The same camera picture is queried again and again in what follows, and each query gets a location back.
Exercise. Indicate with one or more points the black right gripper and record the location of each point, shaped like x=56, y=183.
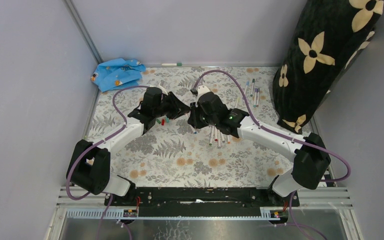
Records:
x=193, y=120

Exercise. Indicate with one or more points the light blue cap marker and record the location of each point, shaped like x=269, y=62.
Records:
x=245, y=89

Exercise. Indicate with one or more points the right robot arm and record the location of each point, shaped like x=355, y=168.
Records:
x=305, y=152

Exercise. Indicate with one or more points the green-capped marker by wall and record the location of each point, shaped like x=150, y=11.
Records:
x=177, y=64

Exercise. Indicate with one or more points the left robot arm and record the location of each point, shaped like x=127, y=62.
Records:
x=90, y=164

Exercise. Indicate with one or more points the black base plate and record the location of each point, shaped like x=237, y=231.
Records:
x=201, y=202

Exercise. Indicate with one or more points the black floral plush pillow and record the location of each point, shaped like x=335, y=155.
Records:
x=328, y=36

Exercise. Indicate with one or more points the floral table mat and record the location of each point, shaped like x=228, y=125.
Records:
x=171, y=155

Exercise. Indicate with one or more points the green cap red-end marker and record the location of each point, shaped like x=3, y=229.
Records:
x=215, y=134

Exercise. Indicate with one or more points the blue patterned cloth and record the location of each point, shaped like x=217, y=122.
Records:
x=117, y=74

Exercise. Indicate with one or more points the pale yellow cap marker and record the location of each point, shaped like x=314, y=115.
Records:
x=236, y=102

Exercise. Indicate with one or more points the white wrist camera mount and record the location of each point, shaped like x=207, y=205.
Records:
x=200, y=90

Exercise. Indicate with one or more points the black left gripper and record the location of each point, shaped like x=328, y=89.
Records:
x=178, y=108

